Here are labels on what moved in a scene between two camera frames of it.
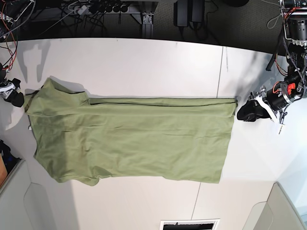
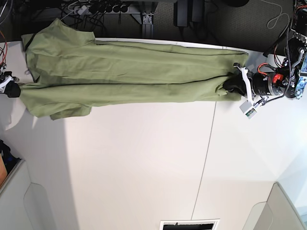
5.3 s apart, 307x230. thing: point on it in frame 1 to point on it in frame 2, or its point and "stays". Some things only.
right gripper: x=275 y=99 to x=251 y=84
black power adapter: x=181 y=13 stays
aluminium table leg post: x=147 y=29 stays
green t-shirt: x=81 y=140 to x=69 y=73
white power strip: x=82 y=10 stays
